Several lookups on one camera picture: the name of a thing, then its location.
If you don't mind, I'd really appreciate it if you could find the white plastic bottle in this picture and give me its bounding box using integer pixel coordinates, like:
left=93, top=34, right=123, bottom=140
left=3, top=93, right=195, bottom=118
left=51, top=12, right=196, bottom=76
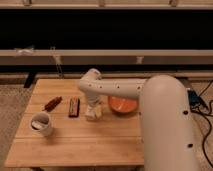
left=85, top=106, right=97, bottom=121

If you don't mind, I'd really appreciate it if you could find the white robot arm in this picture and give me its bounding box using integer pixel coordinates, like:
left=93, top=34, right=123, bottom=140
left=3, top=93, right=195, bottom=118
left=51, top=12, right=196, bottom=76
left=78, top=68, right=200, bottom=171

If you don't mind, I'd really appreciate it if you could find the orange ceramic bowl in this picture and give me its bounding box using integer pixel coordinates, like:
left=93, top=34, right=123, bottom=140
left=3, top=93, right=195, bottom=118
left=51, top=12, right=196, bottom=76
left=108, top=96, right=138, bottom=114

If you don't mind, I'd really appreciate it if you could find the brown chocolate bar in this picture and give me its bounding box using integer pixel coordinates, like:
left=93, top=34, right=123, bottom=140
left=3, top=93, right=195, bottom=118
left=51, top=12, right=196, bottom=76
left=68, top=98, right=80, bottom=118

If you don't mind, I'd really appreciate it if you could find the red-brown sausage stick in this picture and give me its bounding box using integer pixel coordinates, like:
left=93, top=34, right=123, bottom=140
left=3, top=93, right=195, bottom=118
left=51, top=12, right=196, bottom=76
left=44, top=96, right=62, bottom=112

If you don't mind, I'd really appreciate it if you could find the wooden table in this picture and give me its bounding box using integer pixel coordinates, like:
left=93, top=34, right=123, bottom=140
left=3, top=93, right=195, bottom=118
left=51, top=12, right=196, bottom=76
left=5, top=79, right=144, bottom=168

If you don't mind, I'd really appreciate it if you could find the white mug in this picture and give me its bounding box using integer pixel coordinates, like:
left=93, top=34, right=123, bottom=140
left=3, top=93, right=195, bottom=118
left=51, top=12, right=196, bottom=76
left=30, top=112, right=53, bottom=137

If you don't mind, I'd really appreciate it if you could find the white tape scrap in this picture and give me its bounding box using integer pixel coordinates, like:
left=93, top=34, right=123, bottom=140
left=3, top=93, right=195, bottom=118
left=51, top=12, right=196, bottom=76
left=15, top=46, right=34, bottom=56

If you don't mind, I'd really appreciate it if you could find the black cable on floor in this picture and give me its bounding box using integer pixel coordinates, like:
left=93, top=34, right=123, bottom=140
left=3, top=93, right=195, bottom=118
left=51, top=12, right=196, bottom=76
left=190, top=79, right=213, bottom=168

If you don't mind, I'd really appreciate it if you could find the long wooden wall rail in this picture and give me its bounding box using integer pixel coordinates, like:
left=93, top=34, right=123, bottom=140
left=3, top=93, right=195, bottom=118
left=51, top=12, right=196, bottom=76
left=0, top=50, right=213, bottom=66

